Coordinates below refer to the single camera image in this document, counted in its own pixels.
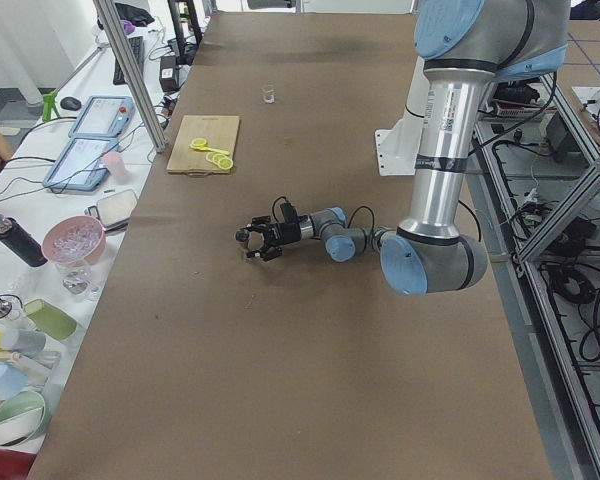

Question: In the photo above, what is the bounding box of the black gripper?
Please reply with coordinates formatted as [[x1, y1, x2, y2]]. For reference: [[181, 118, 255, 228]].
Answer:
[[245, 215, 302, 262]]

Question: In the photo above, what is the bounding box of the steel double jigger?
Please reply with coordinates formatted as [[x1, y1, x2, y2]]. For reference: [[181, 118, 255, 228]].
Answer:
[[235, 229, 250, 243]]

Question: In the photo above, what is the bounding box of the small clear glass beaker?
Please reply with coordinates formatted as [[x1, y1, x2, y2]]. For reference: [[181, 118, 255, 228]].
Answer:
[[262, 84, 275, 104]]

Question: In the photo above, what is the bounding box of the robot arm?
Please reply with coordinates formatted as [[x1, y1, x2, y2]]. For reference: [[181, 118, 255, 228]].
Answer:
[[235, 1, 570, 295]]

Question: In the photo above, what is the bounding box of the pink plastic cup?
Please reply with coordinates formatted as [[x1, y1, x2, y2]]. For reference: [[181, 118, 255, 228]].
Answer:
[[101, 151, 129, 182]]

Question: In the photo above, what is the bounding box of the light blue cup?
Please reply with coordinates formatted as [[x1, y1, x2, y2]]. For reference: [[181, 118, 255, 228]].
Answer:
[[0, 362, 28, 400]]

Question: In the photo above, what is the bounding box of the bamboo cutting board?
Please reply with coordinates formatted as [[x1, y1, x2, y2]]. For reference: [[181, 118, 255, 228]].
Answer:
[[166, 115, 240, 175]]

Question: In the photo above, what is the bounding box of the yellow plastic spoon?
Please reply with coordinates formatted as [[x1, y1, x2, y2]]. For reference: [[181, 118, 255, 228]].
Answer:
[[189, 137, 231, 154]]

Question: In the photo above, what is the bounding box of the white digital scale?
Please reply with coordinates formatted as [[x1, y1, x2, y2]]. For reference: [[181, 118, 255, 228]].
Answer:
[[84, 189, 138, 232]]

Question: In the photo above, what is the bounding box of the pink bowl with ice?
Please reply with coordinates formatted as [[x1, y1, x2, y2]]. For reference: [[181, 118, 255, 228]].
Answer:
[[41, 215, 106, 265]]

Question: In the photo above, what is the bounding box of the clear wine glass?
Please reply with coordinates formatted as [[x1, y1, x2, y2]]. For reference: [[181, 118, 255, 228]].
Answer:
[[55, 260, 93, 300]]

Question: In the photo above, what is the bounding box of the blue teach pendant near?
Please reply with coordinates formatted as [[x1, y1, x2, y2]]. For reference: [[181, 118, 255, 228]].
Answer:
[[42, 136, 119, 193]]

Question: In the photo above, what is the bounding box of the blue teach pendant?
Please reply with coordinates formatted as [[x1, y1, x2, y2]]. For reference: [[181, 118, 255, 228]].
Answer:
[[42, 136, 119, 193], [68, 96, 135, 138]]

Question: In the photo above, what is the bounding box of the blue teach pendant far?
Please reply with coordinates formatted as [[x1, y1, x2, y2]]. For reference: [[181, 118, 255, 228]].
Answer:
[[68, 96, 135, 138]]

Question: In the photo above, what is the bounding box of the green ceramic bottle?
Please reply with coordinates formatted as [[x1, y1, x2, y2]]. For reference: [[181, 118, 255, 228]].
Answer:
[[23, 299, 77, 341]]

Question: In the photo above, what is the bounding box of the black keyboard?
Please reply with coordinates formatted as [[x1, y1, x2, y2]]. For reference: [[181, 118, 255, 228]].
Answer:
[[112, 35, 146, 86]]

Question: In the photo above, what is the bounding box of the computer mouse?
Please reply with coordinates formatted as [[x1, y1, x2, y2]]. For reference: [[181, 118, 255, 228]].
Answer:
[[60, 96, 82, 111]]

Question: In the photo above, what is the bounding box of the black insulated bottle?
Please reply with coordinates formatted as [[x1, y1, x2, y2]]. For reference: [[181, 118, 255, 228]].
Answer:
[[0, 214, 47, 267]]

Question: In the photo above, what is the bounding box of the glass dispenser with steel spout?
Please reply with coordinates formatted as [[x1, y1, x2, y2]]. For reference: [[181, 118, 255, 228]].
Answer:
[[0, 294, 24, 324]]

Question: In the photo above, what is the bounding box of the pale green bowl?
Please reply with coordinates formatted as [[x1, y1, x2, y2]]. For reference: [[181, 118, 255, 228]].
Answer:
[[0, 391, 50, 446]]

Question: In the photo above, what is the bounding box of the aluminium frame post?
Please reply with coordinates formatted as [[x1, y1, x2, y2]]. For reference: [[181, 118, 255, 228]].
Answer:
[[93, 0, 167, 153]]

